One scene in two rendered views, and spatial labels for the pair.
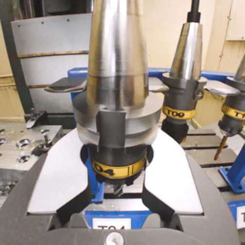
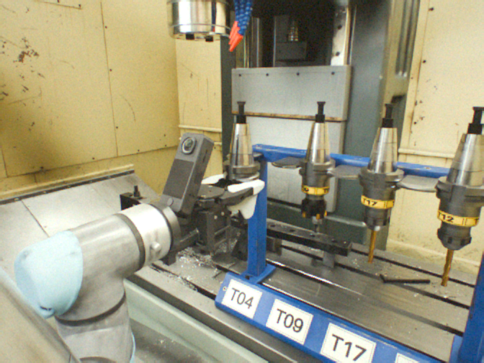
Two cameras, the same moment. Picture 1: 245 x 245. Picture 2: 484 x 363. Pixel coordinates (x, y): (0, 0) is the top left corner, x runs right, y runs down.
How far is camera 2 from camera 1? 0.48 m
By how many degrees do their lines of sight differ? 38
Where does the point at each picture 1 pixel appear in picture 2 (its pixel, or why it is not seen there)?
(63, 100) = (274, 180)
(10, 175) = not seen: hidden behind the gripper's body
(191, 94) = (312, 173)
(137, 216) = (269, 293)
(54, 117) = not seen: hidden behind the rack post
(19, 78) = (228, 139)
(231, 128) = (365, 216)
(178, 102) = (304, 179)
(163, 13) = not seen: outside the picture
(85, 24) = (319, 81)
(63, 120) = (269, 209)
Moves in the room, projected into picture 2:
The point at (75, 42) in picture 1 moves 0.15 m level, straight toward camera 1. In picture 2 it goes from (303, 104) to (294, 106)
